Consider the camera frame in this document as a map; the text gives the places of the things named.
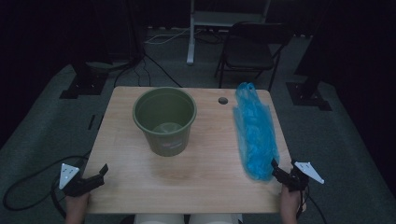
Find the person's leg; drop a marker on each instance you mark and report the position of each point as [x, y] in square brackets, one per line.
[214, 219]
[158, 219]

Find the black stand with base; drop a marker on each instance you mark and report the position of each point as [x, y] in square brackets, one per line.
[85, 82]
[308, 93]

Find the white metal desk frame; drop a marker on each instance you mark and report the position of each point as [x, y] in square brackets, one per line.
[190, 37]

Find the person's left hand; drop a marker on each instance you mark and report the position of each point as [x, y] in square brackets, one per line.
[77, 203]

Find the person's right hand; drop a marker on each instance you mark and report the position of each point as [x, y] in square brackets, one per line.
[289, 202]

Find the green plastic bucket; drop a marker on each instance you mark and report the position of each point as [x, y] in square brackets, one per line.
[168, 146]

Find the blue plastic bag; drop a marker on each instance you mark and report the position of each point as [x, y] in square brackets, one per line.
[256, 137]

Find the person's left leg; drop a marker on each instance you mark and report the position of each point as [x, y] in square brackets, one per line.
[158, 219]

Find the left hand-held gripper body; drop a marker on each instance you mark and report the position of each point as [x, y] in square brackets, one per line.
[73, 183]

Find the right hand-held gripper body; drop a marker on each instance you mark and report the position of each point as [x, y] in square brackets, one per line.
[295, 182]

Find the black folding chair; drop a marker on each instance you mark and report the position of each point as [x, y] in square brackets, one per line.
[249, 57]

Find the person's right leg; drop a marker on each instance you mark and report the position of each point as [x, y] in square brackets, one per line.
[214, 219]

